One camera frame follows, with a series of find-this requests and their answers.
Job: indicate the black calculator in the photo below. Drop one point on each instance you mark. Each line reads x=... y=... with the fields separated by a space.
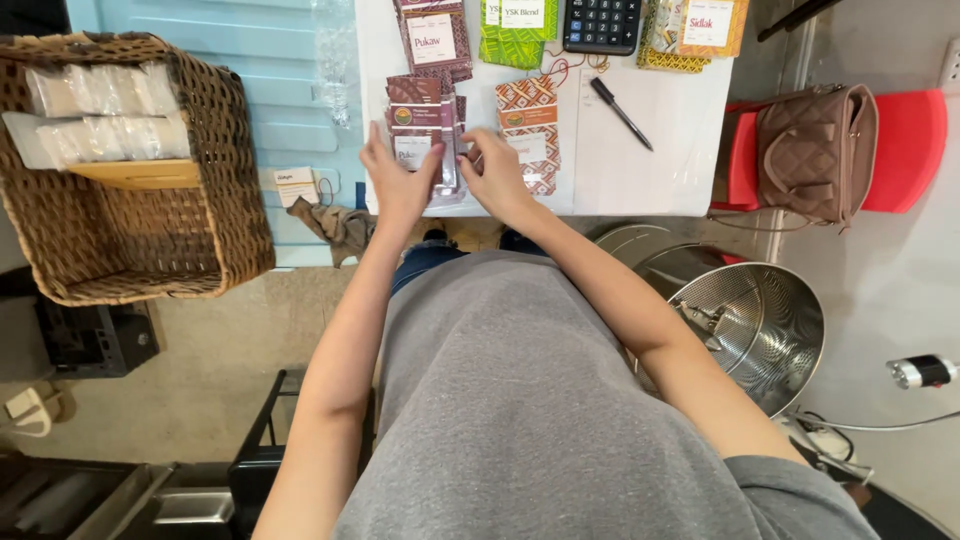
x=602 y=24

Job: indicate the stack of green patterned packets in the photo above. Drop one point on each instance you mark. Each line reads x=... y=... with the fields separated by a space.
x=517 y=30

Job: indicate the bundle of clear plastic bags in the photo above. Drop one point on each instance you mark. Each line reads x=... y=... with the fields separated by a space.
x=97 y=140
x=101 y=90

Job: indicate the red rubber band loop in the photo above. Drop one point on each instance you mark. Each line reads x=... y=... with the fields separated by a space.
x=574 y=67

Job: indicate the clear plastic wrap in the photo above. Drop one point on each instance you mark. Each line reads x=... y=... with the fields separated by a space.
x=334 y=60

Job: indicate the black metal box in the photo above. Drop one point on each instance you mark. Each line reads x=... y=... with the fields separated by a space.
x=97 y=337

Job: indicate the black marker pen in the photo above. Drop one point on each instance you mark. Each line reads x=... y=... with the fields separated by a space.
x=621 y=114

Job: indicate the person's left hand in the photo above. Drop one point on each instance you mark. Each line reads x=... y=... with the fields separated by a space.
x=397 y=184

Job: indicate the bundle of maroon coffee packets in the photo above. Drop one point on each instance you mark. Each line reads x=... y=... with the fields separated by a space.
x=420 y=120

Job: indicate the stack of orange patterned packets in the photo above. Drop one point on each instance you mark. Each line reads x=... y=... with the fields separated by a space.
x=529 y=116

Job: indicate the stack of yellow patterned packets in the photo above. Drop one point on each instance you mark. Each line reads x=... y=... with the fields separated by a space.
x=694 y=30

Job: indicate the silver and black torch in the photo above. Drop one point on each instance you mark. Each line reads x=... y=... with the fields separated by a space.
x=922 y=371

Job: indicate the crumpled brown cloth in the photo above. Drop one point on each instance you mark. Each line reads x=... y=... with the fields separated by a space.
x=337 y=229

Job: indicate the round metal lid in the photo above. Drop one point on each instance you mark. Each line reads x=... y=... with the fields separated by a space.
x=637 y=240

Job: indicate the person's right hand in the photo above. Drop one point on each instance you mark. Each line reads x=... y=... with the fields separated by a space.
x=499 y=180

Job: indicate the brown wicker basket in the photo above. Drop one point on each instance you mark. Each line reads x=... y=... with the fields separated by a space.
x=127 y=240

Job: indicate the grey shirt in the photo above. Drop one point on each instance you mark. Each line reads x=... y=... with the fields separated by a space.
x=540 y=412

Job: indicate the perforated steel bowl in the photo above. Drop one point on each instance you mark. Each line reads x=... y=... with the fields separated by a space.
x=757 y=330

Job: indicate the small white card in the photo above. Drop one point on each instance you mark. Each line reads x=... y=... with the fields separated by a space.
x=296 y=185

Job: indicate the black chair frame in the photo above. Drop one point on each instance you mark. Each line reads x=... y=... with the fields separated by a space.
x=262 y=457

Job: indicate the brown quilted handbag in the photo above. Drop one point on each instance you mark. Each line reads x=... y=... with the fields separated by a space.
x=814 y=154

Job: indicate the blue jeans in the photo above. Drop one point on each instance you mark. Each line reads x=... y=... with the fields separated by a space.
x=427 y=259

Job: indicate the red plastic stool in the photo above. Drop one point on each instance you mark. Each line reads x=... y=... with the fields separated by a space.
x=907 y=150

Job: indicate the white wall socket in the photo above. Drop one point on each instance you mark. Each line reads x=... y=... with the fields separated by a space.
x=952 y=64

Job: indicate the white paper sheet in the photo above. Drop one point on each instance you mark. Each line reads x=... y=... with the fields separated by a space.
x=660 y=150

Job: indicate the steel tray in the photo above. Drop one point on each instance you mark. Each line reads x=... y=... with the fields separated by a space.
x=112 y=499

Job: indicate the white plug adapter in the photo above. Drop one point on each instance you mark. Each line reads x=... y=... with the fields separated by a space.
x=30 y=409

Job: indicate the stack of maroon patterned packets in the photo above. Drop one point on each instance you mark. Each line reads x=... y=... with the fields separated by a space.
x=433 y=37

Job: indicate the light blue slatted panel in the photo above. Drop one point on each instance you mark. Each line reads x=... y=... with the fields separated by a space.
x=247 y=45

